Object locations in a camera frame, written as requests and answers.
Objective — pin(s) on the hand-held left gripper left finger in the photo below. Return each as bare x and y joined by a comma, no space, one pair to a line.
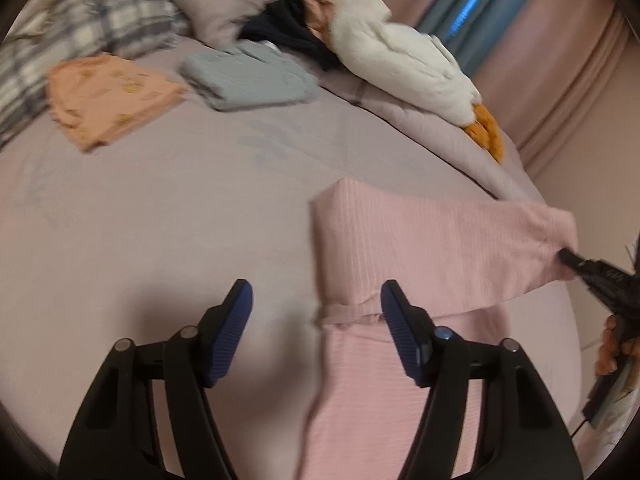
229,332

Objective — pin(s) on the peach cloth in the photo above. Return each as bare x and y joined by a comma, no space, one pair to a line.
317,12

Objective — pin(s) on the dark navy garment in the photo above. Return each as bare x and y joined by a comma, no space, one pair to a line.
282,27

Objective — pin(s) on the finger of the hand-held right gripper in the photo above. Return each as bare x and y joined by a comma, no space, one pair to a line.
580,262

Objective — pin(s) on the white duck plush toy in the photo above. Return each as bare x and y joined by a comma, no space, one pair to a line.
400,60

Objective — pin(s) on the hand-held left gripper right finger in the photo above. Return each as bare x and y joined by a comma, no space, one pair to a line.
404,332

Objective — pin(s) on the pink ribbed garment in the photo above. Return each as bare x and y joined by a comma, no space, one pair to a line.
425,240

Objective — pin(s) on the person's right hand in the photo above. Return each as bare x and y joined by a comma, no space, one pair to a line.
607,347

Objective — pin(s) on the blue-grey curtain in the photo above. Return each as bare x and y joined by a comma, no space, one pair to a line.
472,5

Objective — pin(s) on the folded orange printed garment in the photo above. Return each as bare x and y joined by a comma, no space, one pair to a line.
107,95

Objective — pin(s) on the bed with mauve sheet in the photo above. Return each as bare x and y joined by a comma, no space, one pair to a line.
165,220

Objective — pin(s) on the mauve quilt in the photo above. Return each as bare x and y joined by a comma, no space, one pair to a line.
430,135

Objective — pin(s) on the plaid grey white pillow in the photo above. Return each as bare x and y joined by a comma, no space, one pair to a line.
95,15

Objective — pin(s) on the mauve pillow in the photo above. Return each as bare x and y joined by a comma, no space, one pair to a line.
220,2

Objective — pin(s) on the pink curtain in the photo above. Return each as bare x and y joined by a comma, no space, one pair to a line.
575,75

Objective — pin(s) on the folded grey-blue garment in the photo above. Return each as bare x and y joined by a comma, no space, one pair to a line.
247,77

